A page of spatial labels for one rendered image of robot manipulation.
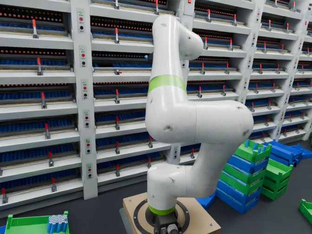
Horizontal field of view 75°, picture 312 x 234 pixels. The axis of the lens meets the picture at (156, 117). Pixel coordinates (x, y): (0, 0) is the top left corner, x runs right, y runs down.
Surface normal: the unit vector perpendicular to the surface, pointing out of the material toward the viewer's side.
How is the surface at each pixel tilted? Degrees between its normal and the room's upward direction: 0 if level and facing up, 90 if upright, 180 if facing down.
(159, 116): 60
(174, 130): 94
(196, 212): 2
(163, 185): 89
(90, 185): 90
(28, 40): 110
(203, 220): 2
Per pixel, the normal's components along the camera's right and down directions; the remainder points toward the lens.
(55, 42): 0.41, 0.60
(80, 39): 0.46, 0.29
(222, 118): -0.07, -0.17
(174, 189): 0.00, 0.25
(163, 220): 0.02, -0.95
